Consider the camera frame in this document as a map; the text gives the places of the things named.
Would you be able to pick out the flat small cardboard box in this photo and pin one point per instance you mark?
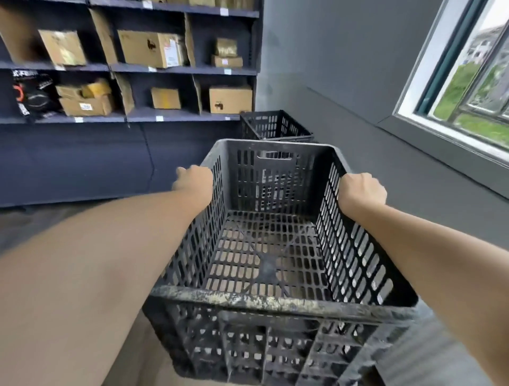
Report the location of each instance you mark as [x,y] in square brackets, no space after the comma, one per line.
[227,61]

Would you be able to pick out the black printed plastic package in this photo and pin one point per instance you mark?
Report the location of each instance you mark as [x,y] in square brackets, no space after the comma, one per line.
[31,93]

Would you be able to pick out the large black plastic crate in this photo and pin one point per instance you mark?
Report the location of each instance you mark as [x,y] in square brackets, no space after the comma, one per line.
[278,304]

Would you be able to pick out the small plain cardboard box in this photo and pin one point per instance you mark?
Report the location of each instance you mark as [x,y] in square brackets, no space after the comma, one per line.
[165,98]

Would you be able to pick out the large cardboard sheet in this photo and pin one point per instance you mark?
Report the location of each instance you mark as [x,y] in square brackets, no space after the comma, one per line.
[16,34]

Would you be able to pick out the wide labelled cardboard box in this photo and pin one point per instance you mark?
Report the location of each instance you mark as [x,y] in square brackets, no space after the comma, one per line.
[85,105]

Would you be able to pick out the dark blue shelving unit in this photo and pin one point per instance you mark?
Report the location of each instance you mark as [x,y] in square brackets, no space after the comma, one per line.
[79,159]

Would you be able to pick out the person's right fingers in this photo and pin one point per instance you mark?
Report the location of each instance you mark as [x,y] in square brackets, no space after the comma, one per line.
[345,187]

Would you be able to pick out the square printed cardboard box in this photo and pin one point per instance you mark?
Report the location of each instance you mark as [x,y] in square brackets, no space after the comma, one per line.
[230,100]

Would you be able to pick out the yellow padded packet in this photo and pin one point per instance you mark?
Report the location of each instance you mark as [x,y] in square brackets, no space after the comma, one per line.
[97,87]

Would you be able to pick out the person's left hand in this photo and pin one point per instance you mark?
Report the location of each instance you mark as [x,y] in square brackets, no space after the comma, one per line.
[195,183]

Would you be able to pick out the tilted brown cardboard box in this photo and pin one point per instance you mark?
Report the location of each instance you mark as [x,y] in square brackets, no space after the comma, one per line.
[63,47]

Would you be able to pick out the grey striped garment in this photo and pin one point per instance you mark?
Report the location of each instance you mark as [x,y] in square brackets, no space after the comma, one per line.
[421,350]

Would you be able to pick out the person's left fingers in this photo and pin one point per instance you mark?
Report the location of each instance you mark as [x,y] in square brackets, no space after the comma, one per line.
[201,171]

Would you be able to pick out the white framed window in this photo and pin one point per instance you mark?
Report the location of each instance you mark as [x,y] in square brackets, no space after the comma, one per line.
[469,75]

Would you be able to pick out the small black plastic crate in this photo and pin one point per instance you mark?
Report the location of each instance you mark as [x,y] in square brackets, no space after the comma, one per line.
[274,125]

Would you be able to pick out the cardboard divider sheet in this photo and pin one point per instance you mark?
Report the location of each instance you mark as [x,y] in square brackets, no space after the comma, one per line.
[103,36]
[189,39]
[197,95]
[125,94]

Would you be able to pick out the person's left forearm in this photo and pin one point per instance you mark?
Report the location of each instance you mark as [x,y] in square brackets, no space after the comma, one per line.
[87,278]

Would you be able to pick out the person's right forearm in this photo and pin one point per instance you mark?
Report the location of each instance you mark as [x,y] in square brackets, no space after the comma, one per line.
[445,270]

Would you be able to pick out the large labelled cardboard box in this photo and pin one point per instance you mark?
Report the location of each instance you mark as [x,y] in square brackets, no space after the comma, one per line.
[153,48]

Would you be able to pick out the person's right hand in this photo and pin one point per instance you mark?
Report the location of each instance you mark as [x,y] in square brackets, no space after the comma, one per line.
[364,193]

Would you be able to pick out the small gold wrapped box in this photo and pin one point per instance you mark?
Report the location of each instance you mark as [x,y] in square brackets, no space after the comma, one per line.
[226,47]

